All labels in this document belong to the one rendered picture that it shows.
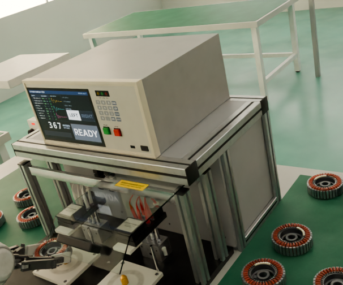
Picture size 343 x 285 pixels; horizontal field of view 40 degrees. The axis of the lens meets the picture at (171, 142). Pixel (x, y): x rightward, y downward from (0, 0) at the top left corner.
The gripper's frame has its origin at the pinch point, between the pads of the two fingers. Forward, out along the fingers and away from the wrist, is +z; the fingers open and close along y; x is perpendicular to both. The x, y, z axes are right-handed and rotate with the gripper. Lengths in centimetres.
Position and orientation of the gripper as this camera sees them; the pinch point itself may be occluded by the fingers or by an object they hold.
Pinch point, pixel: (52, 253)
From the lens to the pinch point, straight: 147.3
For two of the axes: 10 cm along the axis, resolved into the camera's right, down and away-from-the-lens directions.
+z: 6.0, 0.4, 8.0
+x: 0.9, -10.0, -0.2
